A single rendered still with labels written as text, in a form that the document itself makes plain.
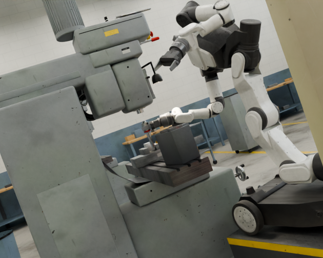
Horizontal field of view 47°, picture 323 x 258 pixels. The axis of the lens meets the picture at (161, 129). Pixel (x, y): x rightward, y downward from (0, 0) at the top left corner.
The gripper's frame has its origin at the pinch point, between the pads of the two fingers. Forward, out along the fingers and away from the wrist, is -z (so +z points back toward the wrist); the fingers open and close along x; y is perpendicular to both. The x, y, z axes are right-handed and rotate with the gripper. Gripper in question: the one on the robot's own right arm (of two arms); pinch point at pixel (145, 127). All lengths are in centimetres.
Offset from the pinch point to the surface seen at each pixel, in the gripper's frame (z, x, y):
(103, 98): -18.1, 17.0, -26.6
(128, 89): -1.6, 10.8, -26.7
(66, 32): -25, 16, -72
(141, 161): -10.6, -0.7, 20.3
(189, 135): 21, 46, 11
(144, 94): 6.4, 8.7, -20.5
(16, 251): -167, -131, 74
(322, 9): 43, 173, -14
